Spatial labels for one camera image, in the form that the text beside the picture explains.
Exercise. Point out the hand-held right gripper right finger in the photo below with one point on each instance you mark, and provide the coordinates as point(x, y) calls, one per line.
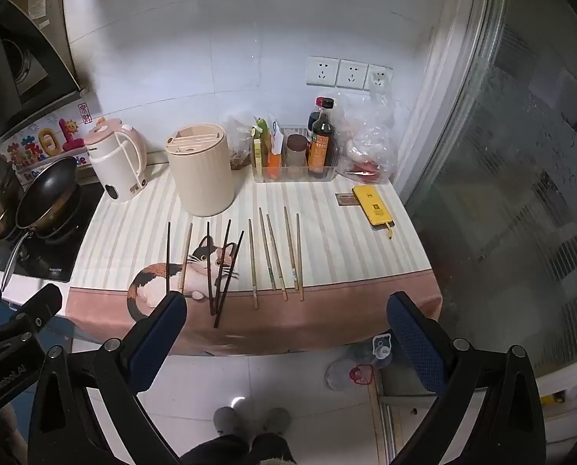
point(414, 348)

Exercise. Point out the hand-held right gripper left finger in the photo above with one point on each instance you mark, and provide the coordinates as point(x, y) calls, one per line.
point(156, 344)

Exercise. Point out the black chopstick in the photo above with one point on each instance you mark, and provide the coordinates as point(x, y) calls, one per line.
point(224, 247)
point(230, 276)
point(168, 261)
point(209, 252)

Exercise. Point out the wooden chopstick with green mark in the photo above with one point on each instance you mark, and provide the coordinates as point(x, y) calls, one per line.
point(267, 249)
point(291, 249)

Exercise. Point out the beige cylindrical utensil holder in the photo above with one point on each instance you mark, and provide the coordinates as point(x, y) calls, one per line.
point(201, 174)

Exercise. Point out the person's left forearm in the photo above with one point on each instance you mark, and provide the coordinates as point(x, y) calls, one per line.
point(10, 431)

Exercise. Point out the clear plastic bottle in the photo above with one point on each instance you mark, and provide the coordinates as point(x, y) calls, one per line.
point(356, 368)

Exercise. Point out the black gas stove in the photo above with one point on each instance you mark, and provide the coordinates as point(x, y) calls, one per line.
point(70, 237)

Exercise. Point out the grey slipper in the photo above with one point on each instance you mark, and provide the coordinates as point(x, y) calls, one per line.
point(225, 419)
point(276, 419)

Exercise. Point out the black wok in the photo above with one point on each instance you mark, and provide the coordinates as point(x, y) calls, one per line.
point(46, 193)

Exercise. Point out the striped cat print tablecloth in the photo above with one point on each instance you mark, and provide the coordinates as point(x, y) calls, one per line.
point(346, 252)

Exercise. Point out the person's dark pants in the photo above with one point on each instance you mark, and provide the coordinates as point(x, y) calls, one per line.
point(235, 450)

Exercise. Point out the pink and white electric kettle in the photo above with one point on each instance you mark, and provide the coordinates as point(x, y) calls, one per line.
point(116, 164)

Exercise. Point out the brown card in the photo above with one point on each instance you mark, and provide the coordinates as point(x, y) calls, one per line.
point(346, 199)

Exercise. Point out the clear plastic bag with red item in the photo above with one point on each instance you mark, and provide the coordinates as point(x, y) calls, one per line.
point(368, 140)

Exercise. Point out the yellow packet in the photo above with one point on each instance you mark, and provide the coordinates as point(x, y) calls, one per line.
point(258, 152)

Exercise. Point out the frosted glass door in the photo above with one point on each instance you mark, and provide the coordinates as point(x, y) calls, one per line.
point(511, 155)

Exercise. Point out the black range hood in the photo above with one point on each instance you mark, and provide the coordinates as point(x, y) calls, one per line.
point(12, 72)

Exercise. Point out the dark soy sauce bottle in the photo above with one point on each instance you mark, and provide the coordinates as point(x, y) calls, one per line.
point(321, 143)

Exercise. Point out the brown lidded spice jar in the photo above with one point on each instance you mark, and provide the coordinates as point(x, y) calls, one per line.
point(296, 151)

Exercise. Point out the dark bottle with black cap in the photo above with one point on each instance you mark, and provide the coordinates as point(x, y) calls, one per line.
point(312, 123)

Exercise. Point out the colourful cartoon wall sticker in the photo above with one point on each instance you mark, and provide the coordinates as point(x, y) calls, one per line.
point(51, 140)

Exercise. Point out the white wall socket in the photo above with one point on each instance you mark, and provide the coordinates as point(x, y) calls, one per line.
point(322, 71)
point(351, 75)
point(379, 79)

